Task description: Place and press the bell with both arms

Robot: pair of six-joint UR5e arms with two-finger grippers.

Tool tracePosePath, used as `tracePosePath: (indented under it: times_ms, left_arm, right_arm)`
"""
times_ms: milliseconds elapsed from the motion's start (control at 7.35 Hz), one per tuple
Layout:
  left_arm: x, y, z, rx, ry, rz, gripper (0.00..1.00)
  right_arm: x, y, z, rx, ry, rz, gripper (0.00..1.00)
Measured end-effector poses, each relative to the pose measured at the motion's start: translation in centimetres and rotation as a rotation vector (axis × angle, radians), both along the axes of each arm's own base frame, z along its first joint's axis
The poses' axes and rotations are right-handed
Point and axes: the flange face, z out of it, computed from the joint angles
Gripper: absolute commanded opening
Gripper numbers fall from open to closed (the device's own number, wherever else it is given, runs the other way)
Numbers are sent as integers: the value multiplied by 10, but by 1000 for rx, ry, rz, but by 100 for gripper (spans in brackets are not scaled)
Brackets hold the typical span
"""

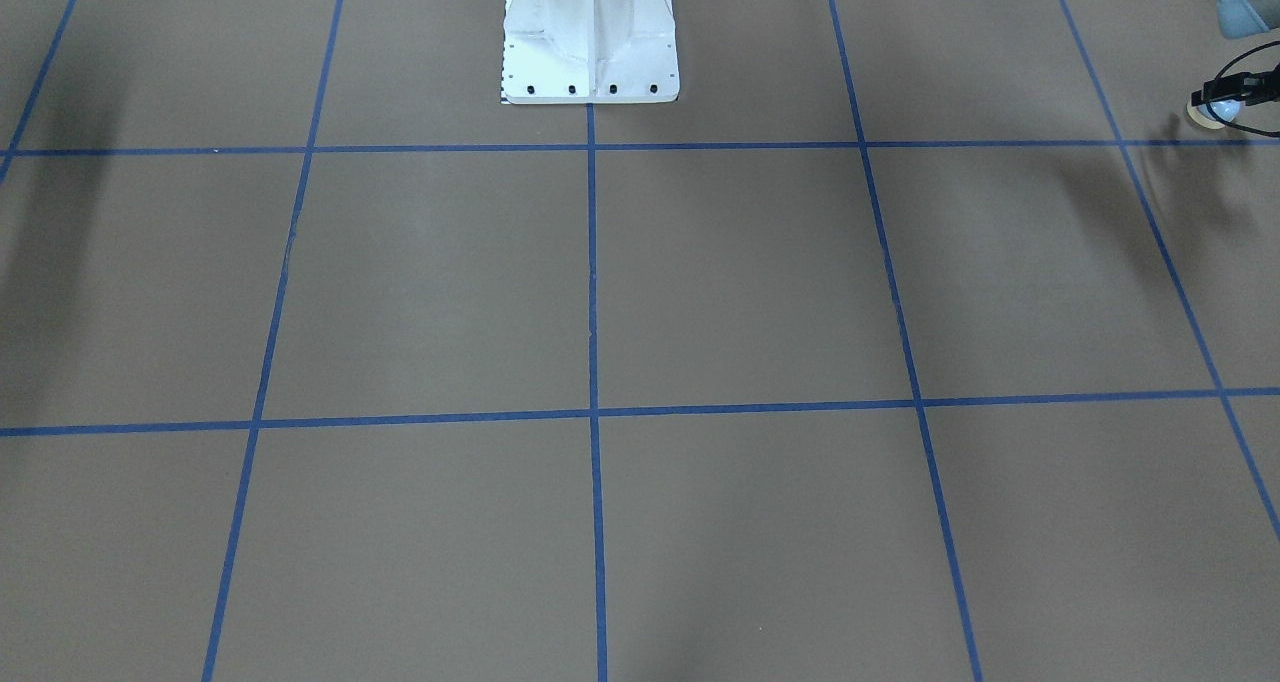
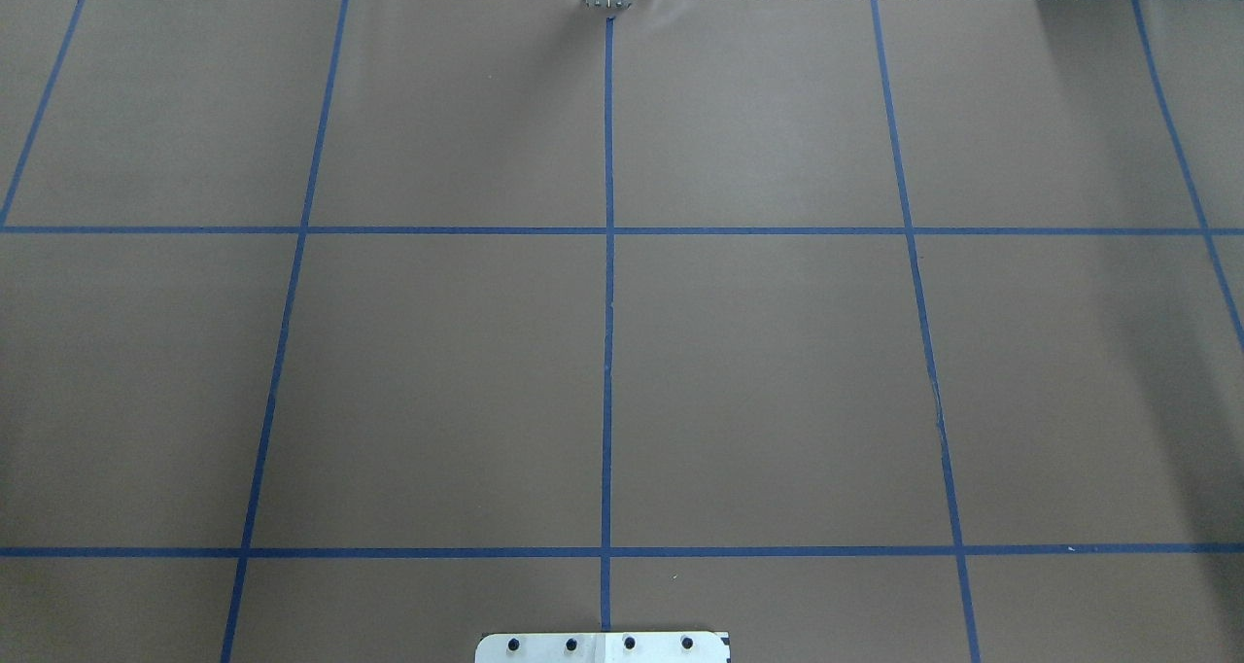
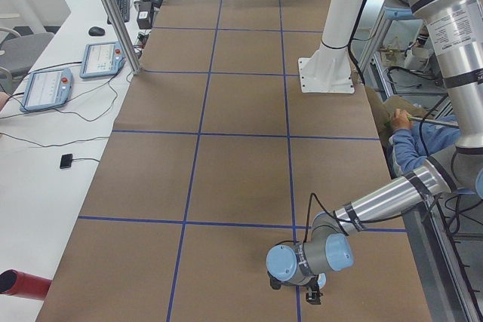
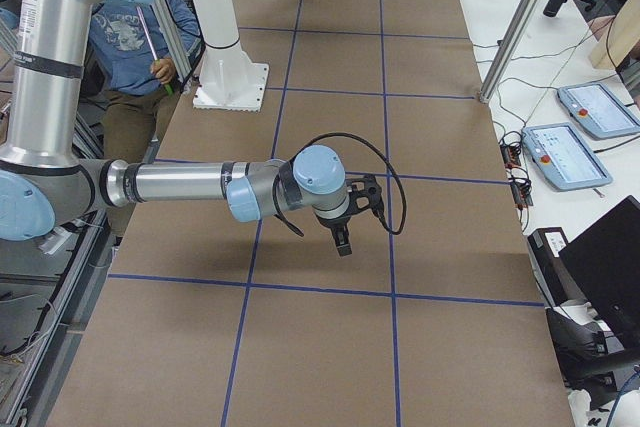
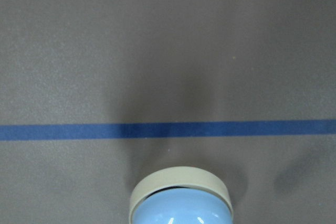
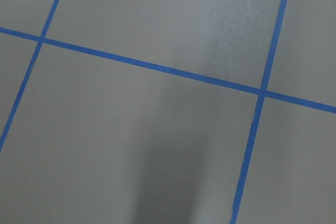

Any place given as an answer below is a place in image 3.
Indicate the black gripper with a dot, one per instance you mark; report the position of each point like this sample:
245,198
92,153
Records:
312,295

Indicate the light blue desk bell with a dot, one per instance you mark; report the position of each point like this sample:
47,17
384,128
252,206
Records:
322,280

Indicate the operator blue sleeve forearm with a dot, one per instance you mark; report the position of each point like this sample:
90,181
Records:
408,149

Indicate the operator hand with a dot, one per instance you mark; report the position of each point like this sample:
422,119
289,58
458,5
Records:
400,120

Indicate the small black square device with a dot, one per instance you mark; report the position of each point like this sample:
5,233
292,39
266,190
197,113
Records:
66,161

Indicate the red cylinder tube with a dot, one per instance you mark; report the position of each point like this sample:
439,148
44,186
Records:
24,285

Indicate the far blue teach pendant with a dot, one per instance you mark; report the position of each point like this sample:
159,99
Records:
102,59

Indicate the blue teach pendant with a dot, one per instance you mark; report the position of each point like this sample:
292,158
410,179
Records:
47,89
102,59

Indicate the black power adapter box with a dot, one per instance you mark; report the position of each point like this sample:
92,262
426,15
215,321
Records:
145,13

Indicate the near blue teach pendant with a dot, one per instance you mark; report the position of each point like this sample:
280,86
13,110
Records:
47,89

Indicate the black computer mouse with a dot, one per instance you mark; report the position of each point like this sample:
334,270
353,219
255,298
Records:
96,31

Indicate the black keyboard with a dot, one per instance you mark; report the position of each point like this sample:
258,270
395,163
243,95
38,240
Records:
124,7

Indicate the grey office chair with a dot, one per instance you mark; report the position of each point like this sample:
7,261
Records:
21,52

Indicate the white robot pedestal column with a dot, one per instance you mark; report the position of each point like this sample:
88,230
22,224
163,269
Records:
328,70

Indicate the aluminium frame post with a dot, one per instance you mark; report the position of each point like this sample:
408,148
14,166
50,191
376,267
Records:
122,34

